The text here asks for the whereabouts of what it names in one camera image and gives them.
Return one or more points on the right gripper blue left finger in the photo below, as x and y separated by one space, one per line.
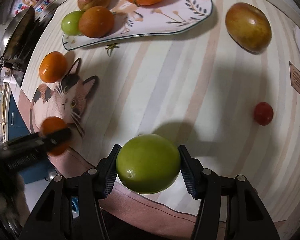
107 173

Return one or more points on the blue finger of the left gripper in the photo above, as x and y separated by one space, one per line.
50 137

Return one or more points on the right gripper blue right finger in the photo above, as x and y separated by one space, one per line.
192 172

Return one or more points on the green apple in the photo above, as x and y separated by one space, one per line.
69 24
148 164

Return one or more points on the cherry tomato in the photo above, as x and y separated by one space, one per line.
263 113

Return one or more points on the dark orange tangerine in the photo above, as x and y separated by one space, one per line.
96 22

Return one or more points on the brownish red-green apple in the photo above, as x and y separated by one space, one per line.
249 27

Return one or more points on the blue cabinet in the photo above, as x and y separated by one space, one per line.
17 128

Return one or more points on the cat shaped placemat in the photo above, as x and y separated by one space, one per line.
68 99

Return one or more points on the striped table cloth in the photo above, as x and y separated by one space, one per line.
198 88

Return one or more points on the steel wok with lid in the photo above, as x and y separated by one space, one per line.
16 33

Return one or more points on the small brown card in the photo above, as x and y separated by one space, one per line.
294 77

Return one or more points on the floral oval ceramic plate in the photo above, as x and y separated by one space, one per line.
165 18

